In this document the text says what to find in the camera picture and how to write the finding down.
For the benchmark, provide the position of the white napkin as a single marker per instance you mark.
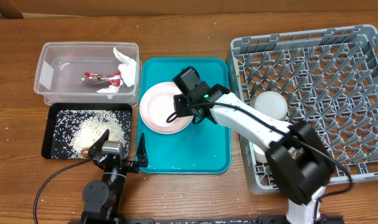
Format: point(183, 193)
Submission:
point(124, 76)

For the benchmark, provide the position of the teal serving tray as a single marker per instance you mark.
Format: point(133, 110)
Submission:
point(203, 148)

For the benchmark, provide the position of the red snack wrapper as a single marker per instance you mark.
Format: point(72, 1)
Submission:
point(95, 78)

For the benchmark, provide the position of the white paper cup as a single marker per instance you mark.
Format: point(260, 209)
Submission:
point(260, 153)

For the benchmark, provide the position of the clear plastic bin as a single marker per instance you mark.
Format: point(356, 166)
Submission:
point(62, 64)

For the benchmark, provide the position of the grey bowl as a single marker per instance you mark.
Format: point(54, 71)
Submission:
point(271, 104)

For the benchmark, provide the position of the grey dish rack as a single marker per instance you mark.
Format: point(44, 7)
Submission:
point(328, 77)

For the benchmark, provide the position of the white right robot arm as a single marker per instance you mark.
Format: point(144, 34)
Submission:
point(298, 160)

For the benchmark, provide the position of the black rectangular tray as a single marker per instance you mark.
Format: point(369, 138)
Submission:
point(55, 108)

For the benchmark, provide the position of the pink plate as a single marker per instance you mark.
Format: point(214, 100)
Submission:
point(157, 104)

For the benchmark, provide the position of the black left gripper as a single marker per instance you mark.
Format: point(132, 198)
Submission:
point(134, 167)

